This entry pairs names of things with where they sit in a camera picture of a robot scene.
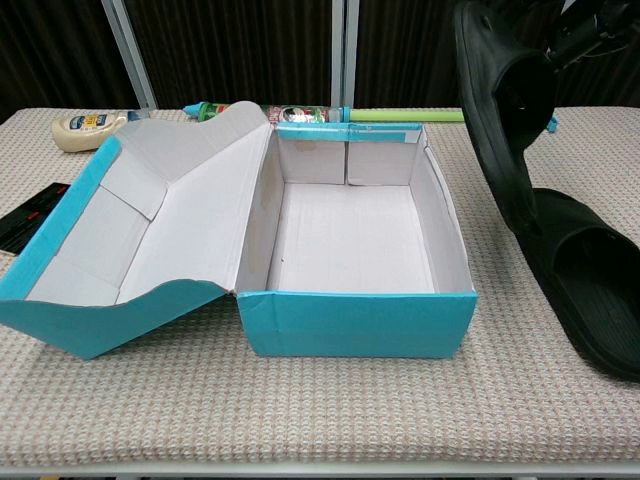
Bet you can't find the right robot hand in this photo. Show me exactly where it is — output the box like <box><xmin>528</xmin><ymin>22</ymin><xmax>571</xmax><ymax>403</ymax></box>
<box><xmin>544</xmin><ymin>0</ymin><xmax>632</xmax><ymax>66</ymax></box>

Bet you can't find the black slipper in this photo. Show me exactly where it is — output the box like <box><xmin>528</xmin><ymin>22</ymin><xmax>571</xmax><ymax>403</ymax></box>
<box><xmin>519</xmin><ymin>187</ymin><xmax>640</xmax><ymax>385</ymax></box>
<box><xmin>452</xmin><ymin>0</ymin><xmax>557</xmax><ymax>236</ymax></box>

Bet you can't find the light blue shoe box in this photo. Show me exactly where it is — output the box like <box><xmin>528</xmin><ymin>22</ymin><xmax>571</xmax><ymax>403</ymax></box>
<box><xmin>0</xmin><ymin>99</ymin><xmax>480</xmax><ymax>361</ymax></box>

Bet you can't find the blue green water pump toy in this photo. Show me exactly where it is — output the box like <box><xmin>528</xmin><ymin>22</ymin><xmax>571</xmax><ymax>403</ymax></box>
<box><xmin>182</xmin><ymin>101</ymin><xmax>560</xmax><ymax>134</ymax></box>

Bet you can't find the green chips can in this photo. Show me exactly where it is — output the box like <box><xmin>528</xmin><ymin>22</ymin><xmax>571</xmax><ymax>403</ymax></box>
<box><xmin>204</xmin><ymin>102</ymin><xmax>335</xmax><ymax>126</ymax></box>

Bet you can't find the beige woven table cloth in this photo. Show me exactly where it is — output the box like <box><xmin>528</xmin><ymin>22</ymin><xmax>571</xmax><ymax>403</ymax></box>
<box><xmin>0</xmin><ymin>105</ymin><xmax>640</xmax><ymax>469</ymax></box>

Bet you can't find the mayonnaise squeeze bottle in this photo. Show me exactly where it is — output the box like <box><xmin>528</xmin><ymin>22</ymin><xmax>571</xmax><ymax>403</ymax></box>
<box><xmin>51</xmin><ymin>110</ymin><xmax>151</xmax><ymax>154</ymax></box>

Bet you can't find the black printed card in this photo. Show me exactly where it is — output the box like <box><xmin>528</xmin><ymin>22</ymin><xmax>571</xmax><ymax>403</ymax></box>
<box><xmin>0</xmin><ymin>182</ymin><xmax>72</xmax><ymax>259</ymax></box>

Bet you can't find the aluminium partition post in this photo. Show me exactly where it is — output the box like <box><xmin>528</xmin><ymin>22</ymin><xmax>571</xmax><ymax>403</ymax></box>
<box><xmin>99</xmin><ymin>0</ymin><xmax>159</xmax><ymax>110</ymax></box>
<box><xmin>330</xmin><ymin>0</ymin><xmax>360</xmax><ymax>109</ymax></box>

